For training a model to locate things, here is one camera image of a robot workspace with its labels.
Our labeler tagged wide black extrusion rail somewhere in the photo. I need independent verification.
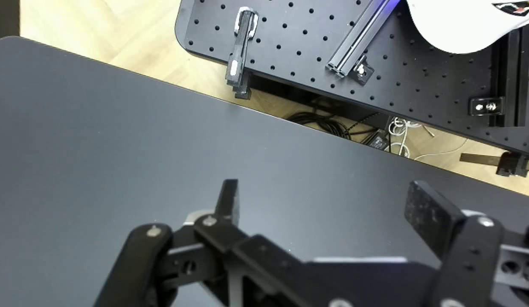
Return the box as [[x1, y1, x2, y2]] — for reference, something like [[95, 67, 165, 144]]
[[489, 25, 529, 129]]

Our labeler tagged black aluminium extrusion rail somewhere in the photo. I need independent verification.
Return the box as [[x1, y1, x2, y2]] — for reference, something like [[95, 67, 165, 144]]
[[325, 0, 399, 79]]

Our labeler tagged black perforated breadboard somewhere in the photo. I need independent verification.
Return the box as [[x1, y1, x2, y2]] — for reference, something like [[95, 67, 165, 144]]
[[173, 0, 529, 159]]

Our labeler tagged white cable bundle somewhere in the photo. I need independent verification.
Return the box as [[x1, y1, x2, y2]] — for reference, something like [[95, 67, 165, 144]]
[[387, 117, 436, 161]]

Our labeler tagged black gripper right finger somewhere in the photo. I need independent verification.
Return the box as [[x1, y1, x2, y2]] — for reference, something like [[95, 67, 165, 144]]
[[404, 180, 504, 307]]

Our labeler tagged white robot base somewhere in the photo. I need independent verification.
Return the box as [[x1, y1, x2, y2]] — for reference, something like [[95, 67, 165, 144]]
[[404, 0, 529, 57]]

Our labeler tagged small corner bracket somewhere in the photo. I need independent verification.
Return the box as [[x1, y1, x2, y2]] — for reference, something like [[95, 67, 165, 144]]
[[349, 55, 375, 88]]

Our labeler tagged black cable bundle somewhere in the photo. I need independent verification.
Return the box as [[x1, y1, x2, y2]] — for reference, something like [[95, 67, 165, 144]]
[[286, 108, 393, 151]]

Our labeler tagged corner bracket with screws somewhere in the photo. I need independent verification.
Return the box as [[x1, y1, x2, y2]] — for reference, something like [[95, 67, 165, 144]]
[[467, 94, 504, 118]]

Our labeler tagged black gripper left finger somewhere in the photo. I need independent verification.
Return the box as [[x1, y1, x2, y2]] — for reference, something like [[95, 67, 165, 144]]
[[91, 178, 248, 307]]

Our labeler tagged black table edge clamp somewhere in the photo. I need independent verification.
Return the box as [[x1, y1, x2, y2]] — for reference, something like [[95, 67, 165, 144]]
[[492, 149, 529, 180]]

